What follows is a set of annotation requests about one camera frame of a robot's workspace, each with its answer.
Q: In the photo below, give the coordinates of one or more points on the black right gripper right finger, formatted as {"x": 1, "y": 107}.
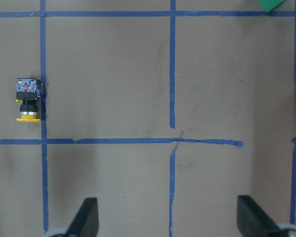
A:
{"x": 252, "y": 221}

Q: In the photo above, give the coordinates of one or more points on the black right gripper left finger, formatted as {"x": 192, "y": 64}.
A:
{"x": 86, "y": 221}

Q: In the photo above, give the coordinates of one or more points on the yellow push button switch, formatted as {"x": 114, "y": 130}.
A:
{"x": 28, "y": 93}

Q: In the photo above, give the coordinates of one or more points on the green cube near bin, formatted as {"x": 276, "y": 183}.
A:
{"x": 269, "y": 5}

